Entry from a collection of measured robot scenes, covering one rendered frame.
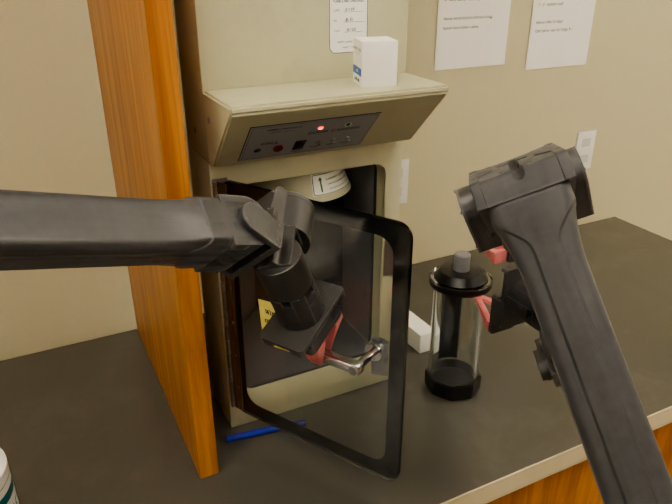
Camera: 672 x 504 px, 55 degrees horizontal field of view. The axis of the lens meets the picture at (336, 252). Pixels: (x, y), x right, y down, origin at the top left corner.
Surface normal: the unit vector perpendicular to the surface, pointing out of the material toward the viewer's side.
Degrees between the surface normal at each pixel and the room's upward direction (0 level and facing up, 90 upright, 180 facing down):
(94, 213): 49
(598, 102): 90
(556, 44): 90
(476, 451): 0
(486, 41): 90
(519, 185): 59
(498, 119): 90
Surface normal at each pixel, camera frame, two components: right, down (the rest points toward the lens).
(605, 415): -0.32, -0.14
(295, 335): -0.23, -0.66
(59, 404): 0.00, -0.90
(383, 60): 0.21, 0.41
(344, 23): 0.45, 0.38
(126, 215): 0.71, -0.47
